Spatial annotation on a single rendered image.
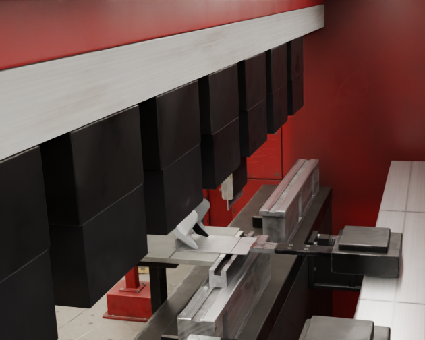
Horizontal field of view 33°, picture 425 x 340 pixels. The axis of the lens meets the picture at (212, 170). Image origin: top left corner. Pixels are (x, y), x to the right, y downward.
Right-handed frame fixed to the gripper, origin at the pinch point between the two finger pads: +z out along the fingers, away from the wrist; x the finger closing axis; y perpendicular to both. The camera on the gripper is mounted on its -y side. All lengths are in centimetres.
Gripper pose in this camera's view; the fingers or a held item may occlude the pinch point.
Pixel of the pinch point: (195, 239)
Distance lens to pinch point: 131.3
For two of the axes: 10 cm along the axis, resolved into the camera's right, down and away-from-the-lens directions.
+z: 6.6, 7.6, 0.0
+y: 7.0, -6.1, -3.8
